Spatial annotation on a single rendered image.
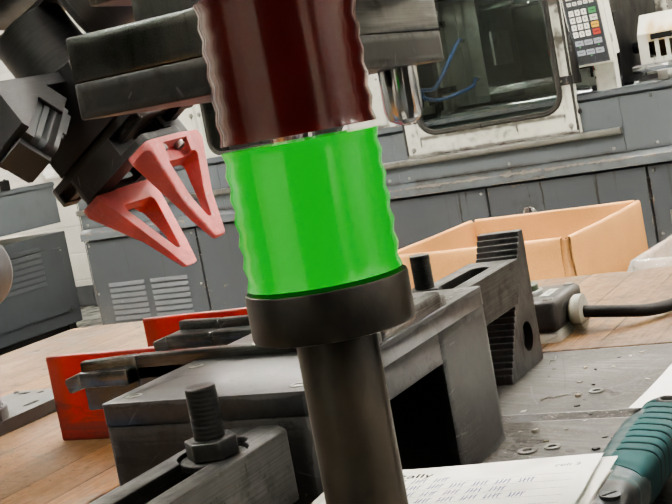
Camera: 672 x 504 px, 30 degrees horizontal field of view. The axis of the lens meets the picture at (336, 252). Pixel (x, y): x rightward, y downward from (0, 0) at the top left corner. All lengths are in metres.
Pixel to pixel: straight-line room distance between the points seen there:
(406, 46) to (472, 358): 0.16
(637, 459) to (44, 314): 7.43
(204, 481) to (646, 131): 4.78
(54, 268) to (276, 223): 7.73
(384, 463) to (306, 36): 0.10
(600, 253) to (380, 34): 2.41
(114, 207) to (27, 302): 6.95
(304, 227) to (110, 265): 6.35
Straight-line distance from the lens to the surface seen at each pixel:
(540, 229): 3.43
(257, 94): 0.28
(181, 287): 6.37
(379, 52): 0.59
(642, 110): 5.17
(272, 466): 0.47
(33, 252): 7.88
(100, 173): 0.87
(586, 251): 2.91
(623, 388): 0.76
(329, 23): 0.29
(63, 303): 8.04
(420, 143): 5.51
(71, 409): 0.88
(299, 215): 0.28
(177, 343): 0.69
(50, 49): 0.89
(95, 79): 0.55
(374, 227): 0.29
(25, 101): 0.83
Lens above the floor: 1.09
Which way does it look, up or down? 6 degrees down
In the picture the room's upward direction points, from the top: 10 degrees counter-clockwise
